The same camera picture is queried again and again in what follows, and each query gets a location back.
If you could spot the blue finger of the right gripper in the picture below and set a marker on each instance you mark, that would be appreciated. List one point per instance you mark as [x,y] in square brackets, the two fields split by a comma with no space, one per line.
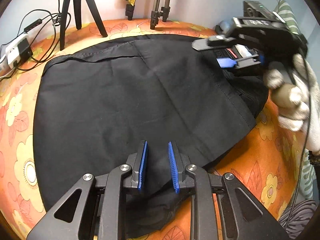
[249,56]
[227,63]

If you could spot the small black tripod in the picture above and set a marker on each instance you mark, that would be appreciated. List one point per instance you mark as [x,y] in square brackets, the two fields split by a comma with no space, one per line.
[78,20]

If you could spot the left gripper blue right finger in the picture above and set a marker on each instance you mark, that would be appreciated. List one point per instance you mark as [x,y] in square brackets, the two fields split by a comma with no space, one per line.
[178,162]

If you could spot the white power strip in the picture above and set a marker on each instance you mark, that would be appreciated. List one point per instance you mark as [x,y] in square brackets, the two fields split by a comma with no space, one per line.
[17,52]

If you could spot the green striped pillow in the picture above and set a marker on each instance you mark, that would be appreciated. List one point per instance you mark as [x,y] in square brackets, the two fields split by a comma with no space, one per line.
[308,174]

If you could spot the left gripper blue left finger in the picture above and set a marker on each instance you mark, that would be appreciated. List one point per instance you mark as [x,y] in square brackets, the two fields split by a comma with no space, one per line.
[138,169]

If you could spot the black pants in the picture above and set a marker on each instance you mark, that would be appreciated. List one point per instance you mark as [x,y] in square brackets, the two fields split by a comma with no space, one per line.
[94,107]

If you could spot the right gloved hand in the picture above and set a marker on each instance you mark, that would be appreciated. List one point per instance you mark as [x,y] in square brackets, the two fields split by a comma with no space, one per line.
[298,104]

